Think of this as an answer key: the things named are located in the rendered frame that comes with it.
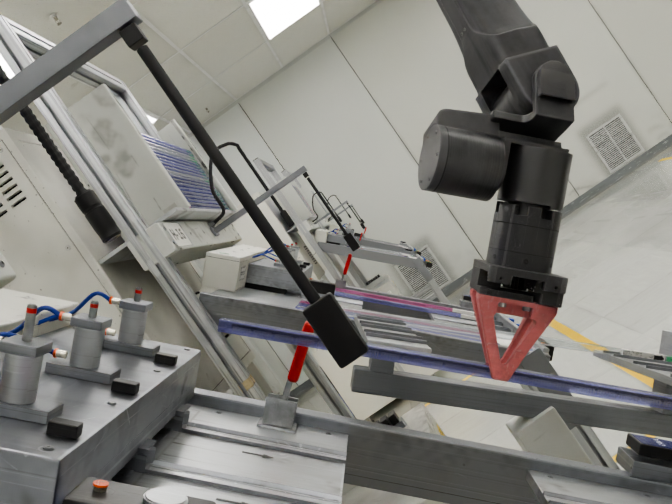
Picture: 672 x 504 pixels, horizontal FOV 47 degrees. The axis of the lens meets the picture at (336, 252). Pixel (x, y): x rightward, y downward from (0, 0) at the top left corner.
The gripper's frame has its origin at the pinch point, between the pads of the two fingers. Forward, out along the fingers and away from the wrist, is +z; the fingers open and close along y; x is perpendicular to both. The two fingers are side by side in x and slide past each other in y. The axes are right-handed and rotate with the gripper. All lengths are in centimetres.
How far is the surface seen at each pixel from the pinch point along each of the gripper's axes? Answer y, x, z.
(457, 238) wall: -748, 83, -3
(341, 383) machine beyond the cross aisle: -439, -13, 102
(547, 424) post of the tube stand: -29.1, 13.1, 10.9
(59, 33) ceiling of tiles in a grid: -363, -203, -83
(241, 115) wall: -750, -165, -94
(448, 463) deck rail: -7.6, -1.8, 11.5
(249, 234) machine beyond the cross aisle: -440, -90, 14
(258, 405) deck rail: -7.7, -21.4, 9.1
